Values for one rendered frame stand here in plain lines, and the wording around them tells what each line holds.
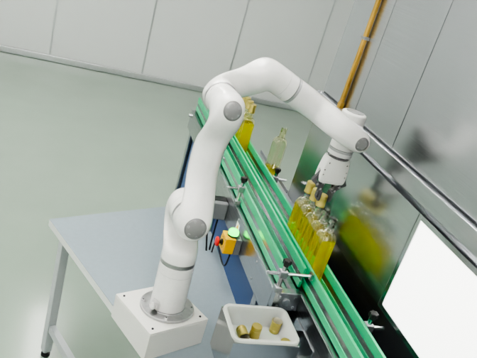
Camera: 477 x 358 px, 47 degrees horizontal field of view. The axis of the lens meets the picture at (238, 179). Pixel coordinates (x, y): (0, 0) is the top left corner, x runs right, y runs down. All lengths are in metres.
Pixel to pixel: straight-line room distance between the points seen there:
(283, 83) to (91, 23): 5.93
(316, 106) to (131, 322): 0.94
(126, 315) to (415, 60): 1.29
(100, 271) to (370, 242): 1.05
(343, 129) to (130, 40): 5.98
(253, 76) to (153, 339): 0.90
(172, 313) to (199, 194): 0.45
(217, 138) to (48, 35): 6.01
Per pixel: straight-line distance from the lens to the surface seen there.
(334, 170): 1.92
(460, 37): 1.79
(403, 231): 1.77
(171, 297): 1.91
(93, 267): 2.30
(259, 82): 1.69
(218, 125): 1.63
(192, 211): 1.72
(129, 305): 1.98
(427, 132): 1.80
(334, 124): 1.77
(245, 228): 2.21
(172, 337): 1.94
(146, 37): 7.57
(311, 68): 8.19
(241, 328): 1.81
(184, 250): 1.84
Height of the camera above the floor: 2.07
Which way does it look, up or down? 23 degrees down
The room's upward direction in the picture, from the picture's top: 17 degrees clockwise
